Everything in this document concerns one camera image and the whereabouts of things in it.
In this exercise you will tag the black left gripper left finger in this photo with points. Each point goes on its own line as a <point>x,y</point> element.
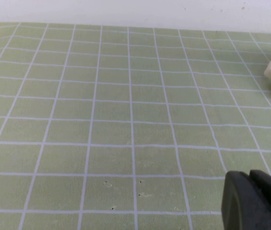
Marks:
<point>240,206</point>

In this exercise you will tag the green white-grid table mat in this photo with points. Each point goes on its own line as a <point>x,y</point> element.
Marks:
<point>130,115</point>

